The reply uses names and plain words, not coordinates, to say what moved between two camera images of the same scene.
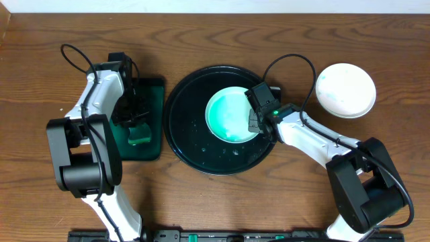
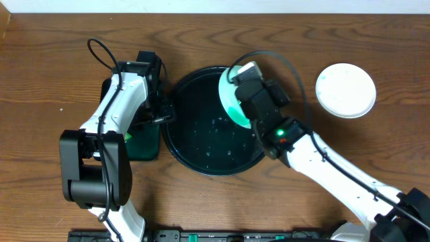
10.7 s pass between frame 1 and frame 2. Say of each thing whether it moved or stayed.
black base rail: stayed
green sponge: moved
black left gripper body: moved
